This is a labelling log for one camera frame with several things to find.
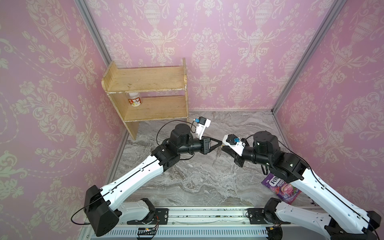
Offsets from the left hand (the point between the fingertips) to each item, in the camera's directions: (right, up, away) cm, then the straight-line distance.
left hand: (222, 145), depth 61 cm
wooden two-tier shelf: (-48, +33, +53) cm, 78 cm away
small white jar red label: (-48, +24, +29) cm, 61 cm away
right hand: (+2, -1, +3) cm, 4 cm away
